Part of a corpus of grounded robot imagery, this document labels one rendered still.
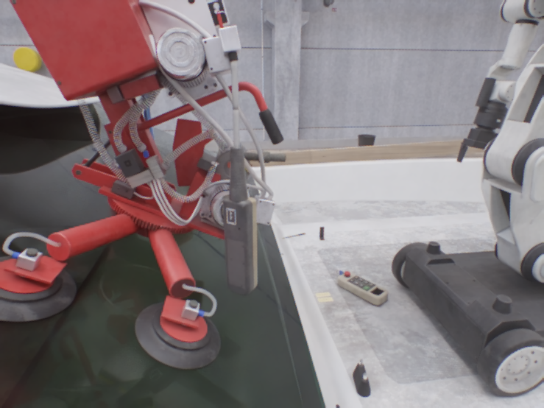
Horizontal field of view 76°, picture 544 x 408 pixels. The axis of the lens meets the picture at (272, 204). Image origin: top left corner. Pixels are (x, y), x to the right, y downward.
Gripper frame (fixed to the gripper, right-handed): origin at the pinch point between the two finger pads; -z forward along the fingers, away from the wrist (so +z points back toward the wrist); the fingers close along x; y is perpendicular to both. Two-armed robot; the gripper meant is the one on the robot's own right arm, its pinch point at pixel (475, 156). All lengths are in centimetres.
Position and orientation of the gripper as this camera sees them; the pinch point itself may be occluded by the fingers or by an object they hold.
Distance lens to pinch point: 147.4
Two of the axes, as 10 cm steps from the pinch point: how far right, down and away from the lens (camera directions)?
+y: 1.3, 3.4, -9.3
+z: 2.0, -9.3, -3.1
